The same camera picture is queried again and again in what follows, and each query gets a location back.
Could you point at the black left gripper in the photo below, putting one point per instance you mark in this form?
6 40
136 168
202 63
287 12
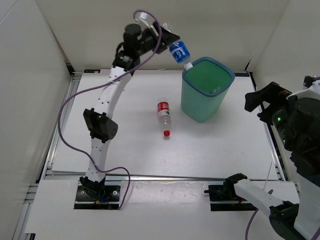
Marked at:
167 37

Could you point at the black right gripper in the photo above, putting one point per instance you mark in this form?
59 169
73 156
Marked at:
273 93

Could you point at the blue label clear bottle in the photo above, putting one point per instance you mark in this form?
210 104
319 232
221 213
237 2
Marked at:
179 51

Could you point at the black label clear bottle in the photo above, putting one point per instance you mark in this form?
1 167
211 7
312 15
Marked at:
216 90

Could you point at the red label clear bottle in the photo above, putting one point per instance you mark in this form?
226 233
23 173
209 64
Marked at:
164 117

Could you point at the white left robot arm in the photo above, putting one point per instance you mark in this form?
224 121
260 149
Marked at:
98 119

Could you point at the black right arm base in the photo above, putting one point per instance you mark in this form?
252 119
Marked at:
222 201

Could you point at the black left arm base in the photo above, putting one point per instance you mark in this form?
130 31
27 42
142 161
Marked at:
105 198

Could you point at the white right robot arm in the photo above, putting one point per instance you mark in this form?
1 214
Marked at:
296 118

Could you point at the teal plastic bin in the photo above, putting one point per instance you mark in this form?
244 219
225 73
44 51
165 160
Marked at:
206 74

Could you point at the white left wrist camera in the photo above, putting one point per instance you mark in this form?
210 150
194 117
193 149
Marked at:
146 21

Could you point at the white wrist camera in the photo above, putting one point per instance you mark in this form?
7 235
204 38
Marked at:
146 21
311 84

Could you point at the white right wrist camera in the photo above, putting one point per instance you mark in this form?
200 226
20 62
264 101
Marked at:
311 84

